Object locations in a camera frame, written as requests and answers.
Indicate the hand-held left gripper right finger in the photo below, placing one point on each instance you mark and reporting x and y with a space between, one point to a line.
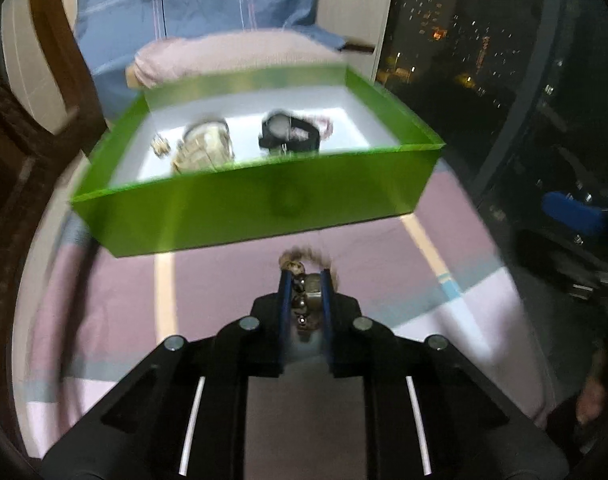
327 310

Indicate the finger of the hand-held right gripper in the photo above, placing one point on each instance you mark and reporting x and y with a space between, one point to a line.
574 212

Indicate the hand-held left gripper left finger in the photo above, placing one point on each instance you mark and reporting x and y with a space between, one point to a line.
284 310

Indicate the green cardboard box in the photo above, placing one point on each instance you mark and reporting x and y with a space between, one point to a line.
234 210

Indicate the black wristwatch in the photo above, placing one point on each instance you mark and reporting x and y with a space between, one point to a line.
296 140

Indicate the person's right forearm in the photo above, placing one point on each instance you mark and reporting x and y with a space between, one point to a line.
591 395

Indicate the pink striped cloth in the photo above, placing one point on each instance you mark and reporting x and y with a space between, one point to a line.
109 310

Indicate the dark window glass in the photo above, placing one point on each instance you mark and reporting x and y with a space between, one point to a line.
484 10

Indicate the pink seat cushion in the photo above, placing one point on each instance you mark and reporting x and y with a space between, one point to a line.
234 55

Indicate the dark wooden armchair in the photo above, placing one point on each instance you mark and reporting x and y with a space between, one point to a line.
359 47

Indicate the blue plaid cloth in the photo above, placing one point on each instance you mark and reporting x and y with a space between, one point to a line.
194 0

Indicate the carved brown wooden chair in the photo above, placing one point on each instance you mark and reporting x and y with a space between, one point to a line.
59 60

